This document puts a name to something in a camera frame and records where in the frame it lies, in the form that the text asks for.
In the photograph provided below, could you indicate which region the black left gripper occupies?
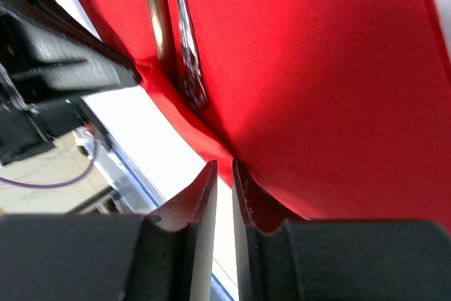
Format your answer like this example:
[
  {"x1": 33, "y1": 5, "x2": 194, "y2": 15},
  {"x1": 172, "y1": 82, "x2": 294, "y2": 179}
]
[{"x1": 1, "y1": 1, "x2": 140, "y2": 166}]

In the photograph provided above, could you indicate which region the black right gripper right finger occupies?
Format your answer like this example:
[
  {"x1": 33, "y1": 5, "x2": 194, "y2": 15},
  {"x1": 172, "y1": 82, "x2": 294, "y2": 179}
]
[{"x1": 232, "y1": 161, "x2": 450, "y2": 300}]

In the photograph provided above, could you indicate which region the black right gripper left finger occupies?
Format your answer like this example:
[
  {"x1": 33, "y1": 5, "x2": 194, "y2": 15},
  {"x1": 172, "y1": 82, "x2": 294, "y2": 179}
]
[{"x1": 1, "y1": 161, "x2": 218, "y2": 300}]

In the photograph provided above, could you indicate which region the copper knife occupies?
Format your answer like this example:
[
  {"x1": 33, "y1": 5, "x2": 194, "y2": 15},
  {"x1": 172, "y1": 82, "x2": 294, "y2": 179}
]
[{"x1": 146, "y1": 0, "x2": 178, "y2": 83}]

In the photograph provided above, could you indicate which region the silver ornate spoon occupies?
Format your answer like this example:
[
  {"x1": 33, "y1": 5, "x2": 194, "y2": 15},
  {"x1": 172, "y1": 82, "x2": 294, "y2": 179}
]
[{"x1": 176, "y1": 0, "x2": 209, "y2": 110}]

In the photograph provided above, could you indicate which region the red paper napkin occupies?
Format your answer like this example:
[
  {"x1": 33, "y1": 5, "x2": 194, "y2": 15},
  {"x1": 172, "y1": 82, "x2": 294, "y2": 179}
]
[{"x1": 80, "y1": 0, "x2": 450, "y2": 227}]

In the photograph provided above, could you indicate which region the aluminium front rail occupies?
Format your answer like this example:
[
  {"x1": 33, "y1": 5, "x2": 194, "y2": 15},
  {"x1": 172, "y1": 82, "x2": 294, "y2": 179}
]
[{"x1": 74, "y1": 128, "x2": 239, "y2": 300}]

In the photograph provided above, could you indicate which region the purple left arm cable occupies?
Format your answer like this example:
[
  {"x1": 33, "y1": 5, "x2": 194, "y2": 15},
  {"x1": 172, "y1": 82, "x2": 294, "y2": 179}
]
[{"x1": 0, "y1": 135, "x2": 99, "y2": 190}]

